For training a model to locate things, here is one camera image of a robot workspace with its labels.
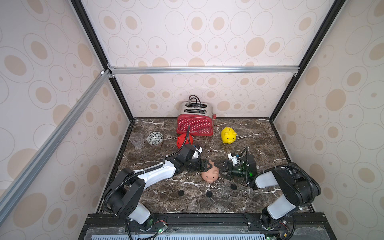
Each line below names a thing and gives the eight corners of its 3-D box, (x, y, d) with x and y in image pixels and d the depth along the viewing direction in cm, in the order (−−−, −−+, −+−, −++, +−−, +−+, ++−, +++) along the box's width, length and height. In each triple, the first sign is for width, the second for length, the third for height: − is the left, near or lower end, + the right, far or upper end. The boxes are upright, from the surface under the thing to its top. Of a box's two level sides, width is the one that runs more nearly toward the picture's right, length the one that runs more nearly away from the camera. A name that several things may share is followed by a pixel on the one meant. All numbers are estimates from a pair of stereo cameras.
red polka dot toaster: (179, 136, 111) (177, 119, 97) (181, 118, 123) (179, 100, 109) (213, 136, 111) (215, 119, 97) (211, 118, 124) (213, 100, 109)
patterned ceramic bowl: (147, 145, 105) (145, 142, 102) (149, 135, 111) (148, 131, 108) (162, 145, 105) (161, 142, 102) (164, 135, 111) (163, 131, 108)
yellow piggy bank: (218, 141, 108) (219, 133, 101) (223, 134, 113) (225, 125, 105) (230, 148, 105) (232, 140, 97) (235, 140, 109) (238, 131, 102)
